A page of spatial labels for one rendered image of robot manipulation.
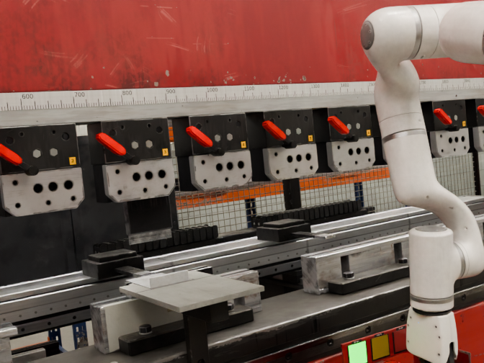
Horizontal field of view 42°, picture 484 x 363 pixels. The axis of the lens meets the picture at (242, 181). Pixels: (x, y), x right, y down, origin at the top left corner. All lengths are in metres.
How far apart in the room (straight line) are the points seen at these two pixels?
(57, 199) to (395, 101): 0.69
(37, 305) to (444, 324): 0.89
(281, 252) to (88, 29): 0.89
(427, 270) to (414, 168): 0.20
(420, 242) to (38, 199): 0.73
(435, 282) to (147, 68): 0.72
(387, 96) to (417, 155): 0.14
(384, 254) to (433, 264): 0.50
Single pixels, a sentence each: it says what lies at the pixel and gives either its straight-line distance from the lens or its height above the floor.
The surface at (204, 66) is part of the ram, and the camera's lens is 1.40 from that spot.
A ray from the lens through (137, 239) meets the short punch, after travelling 1.35.
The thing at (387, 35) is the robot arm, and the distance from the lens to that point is 1.18.
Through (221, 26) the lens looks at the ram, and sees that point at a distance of 1.44.
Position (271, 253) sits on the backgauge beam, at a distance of 1.81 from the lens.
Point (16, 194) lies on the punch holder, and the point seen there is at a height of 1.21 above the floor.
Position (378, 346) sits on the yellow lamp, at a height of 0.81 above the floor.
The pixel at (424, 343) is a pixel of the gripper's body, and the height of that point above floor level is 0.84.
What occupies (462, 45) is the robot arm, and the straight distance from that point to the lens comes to 1.06.
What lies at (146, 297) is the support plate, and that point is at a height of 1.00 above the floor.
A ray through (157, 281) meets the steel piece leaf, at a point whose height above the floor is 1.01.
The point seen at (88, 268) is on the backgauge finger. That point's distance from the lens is 1.56.
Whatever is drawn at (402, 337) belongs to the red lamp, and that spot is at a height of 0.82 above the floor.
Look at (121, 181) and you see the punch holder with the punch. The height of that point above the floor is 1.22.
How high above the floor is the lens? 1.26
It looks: 3 degrees down
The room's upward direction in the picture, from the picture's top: 6 degrees counter-clockwise
